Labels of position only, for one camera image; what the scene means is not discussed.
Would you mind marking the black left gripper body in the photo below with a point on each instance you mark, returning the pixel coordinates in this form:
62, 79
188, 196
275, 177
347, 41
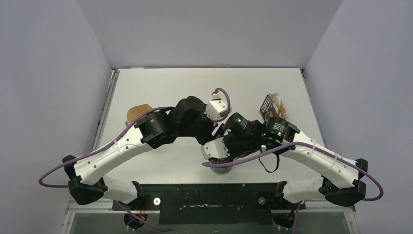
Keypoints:
212, 128

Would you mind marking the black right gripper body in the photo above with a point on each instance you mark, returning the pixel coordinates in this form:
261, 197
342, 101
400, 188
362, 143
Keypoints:
237, 147

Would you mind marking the clear glass pitcher with handle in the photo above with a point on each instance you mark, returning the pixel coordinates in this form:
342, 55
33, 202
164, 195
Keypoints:
221, 170

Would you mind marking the orange black coffee filter box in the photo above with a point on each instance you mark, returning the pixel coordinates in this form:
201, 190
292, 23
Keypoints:
273, 106

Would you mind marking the brown paper coffee filter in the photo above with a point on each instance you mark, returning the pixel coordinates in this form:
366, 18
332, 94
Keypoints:
136, 111

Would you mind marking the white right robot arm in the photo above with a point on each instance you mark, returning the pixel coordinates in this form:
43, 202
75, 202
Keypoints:
338, 179

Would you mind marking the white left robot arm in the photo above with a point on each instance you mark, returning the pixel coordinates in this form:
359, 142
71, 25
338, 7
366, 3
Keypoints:
89, 181

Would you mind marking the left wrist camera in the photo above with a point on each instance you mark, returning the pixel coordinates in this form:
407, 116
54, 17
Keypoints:
218, 108

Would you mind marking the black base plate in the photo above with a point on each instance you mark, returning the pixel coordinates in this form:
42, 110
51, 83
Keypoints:
260, 203

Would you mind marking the aluminium rail frame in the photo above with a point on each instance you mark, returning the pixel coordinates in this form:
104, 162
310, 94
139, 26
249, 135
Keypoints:
182, 162

